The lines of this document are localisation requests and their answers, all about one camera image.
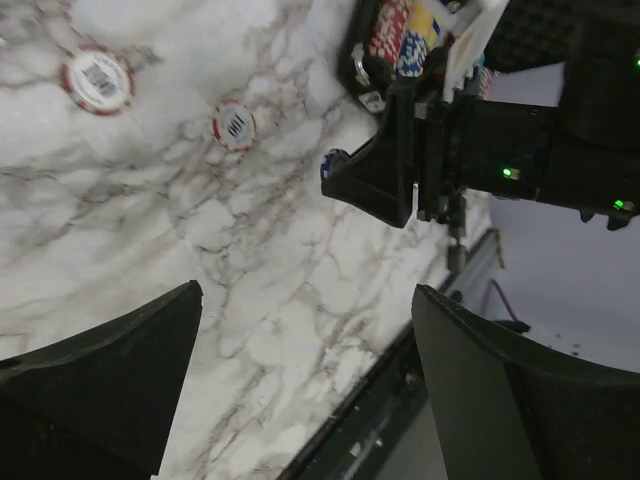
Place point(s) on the black poker chip case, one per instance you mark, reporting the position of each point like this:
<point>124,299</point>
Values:
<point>388,40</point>

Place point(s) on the black mounting rail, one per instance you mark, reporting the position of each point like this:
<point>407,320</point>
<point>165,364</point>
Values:
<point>362,432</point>

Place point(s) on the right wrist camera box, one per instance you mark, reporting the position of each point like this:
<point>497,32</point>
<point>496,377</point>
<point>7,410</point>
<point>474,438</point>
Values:
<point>475,24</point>

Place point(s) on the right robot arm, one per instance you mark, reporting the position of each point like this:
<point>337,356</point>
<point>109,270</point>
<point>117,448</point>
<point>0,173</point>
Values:
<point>533,100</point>

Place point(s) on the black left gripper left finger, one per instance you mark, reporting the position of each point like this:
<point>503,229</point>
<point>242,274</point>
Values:
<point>100,404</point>

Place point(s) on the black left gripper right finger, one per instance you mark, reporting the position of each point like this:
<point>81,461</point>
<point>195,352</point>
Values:
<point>507,407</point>

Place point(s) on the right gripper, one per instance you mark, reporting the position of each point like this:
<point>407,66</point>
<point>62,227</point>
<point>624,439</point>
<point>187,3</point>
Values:
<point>426,149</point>

